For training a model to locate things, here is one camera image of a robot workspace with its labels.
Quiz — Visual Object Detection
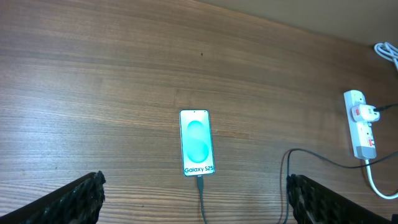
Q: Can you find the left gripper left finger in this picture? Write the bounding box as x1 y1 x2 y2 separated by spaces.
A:
1 171 106 224

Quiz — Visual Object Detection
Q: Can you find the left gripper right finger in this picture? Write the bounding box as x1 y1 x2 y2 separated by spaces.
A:
287 174 394 224

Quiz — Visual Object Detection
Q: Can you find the black USB charging cable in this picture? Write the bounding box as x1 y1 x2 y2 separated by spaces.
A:
195 102 398 224

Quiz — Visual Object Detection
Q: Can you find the Galaxy S25 smartphone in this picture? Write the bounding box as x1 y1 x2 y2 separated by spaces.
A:
179 110 215 177

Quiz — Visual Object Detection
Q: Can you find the white USB charger adapter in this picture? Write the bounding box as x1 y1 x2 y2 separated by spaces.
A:
351 104 381 123

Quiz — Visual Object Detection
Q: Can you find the white power strip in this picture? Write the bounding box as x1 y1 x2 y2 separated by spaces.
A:
344 90 377 160

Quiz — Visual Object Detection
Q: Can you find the left black camera cable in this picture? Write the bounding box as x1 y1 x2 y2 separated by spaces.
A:
278 149 295 224

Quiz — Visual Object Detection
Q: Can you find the white power strip cord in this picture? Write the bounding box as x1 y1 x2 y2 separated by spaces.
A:
364 158 398 200

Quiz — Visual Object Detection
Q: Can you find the white cable bundle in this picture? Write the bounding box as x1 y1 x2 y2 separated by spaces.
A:
373 41 398 72

